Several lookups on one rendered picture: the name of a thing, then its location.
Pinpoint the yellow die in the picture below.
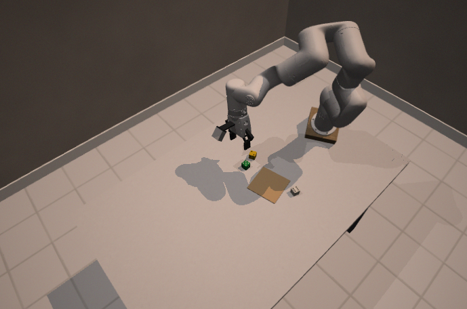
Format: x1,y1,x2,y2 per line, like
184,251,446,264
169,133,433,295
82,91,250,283
249,150,257,160

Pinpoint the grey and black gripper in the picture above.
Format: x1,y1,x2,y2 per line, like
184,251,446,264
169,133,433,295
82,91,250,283
225,113,254,150

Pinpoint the white die with black pips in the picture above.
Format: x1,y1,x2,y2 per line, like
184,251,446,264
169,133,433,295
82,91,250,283
290,186,300,196

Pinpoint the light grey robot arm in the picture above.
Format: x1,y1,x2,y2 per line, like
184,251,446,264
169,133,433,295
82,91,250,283
226,21,375,136

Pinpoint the brown flat mat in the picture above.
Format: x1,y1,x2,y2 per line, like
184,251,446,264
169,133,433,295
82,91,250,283
247,167,290,204

